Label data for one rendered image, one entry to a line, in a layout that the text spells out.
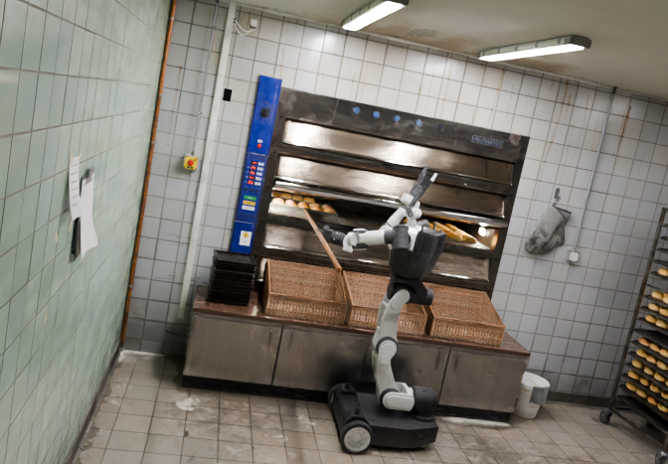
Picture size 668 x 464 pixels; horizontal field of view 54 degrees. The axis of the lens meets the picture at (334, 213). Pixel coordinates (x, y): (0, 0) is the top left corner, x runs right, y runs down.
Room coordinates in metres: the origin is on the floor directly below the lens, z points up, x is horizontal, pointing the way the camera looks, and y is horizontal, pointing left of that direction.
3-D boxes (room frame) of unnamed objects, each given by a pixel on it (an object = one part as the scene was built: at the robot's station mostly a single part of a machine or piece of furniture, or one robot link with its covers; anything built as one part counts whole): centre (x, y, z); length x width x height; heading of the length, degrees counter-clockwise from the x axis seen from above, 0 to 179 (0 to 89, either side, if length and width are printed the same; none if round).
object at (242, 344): (4.58, -0.35, 0.29); 2.42 x 0.56 x 0.58; 101
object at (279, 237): (4.88, -0.41, 1.02); 1.79 x 0.11 x 0.19; 101
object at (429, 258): (3.99, -0.54, 1.26); 0.34 x 0.30 x 0.36; 156
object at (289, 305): (4.51, 0.10, 0.72); 0.56 x 0.49 x 0.28; 101
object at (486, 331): (4.74, -1.06, 0.72); 0.56 x 0.49 x 0.28; 101
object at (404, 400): (4.03, -0.62, 0.28); 0.21 x 0.20 x 0.13; 100
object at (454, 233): (5.43, -0.89, 1.21); 0.61 x 0.48 x 0.06; 11
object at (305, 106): (4.91, -0.40, 1.99); 1.80 x 0.08 x 0.21; 101
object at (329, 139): (4.88, -0.41, 1.80); 1.79 x 0.11 x 0.19; 101
